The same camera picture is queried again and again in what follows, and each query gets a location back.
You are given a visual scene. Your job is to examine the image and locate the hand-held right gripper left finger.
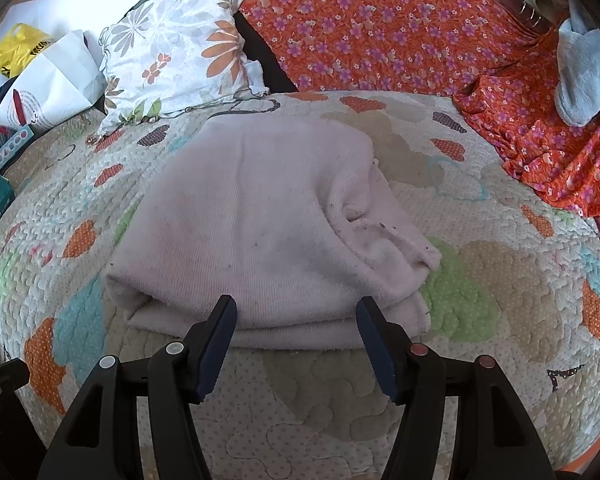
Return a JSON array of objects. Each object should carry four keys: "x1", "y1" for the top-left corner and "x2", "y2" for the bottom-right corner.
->
[{"x1": 36, "y1": 294, "x2": 238, "y2": 480}]

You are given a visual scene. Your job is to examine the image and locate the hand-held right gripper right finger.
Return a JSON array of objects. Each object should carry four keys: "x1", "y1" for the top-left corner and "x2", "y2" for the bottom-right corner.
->
[{"x1": 356, "y1": 296, "x2": 561, "y2": 480}]

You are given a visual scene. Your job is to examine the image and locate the pale pink garment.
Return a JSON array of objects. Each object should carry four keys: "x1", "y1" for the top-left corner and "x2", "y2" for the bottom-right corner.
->
[{"x1": 102, "y1": 116, "x2": 443, "y2": 351}]

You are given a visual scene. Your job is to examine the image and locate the heart patterned quilt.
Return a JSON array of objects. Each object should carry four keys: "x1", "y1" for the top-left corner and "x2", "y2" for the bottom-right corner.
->
[{"x1": 0, "y1": 90, "x2": 600, "y2": 480}]

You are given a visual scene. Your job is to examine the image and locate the long light blue box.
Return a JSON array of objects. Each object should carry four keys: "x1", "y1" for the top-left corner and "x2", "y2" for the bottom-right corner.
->
[{"x1": 0, "y1": 125, "x2": 33, "y2": 168}]

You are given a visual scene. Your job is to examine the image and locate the white floral pillow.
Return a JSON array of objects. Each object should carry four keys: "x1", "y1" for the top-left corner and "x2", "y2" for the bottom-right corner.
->
[{"x1": 87, "y1": 0, "x2": 271, "y2": 143}]

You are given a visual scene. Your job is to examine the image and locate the white paper bag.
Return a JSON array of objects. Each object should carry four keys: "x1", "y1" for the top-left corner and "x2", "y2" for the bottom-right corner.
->
[{"x1": 0, "y1": 30, "x2": 108, "y2": 131}]

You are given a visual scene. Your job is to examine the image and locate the orange floral bed sheet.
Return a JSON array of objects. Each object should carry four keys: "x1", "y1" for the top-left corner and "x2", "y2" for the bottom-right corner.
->
[{"x1": 237, "y1": 0, "x2": 600, "y2": 266}]

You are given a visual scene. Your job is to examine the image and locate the light blue fleece cloth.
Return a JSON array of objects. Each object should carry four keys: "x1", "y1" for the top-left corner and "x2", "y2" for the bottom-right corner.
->
[{"x1": 555, "y1": 0, "x2": 600, "y2": 128}]

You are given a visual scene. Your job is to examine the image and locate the yellow plastic bag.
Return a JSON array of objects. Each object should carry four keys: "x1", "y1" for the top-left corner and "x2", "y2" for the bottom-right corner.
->
[{"x1": 0, "y1": 22, "x2": 56, "y2": 78}]

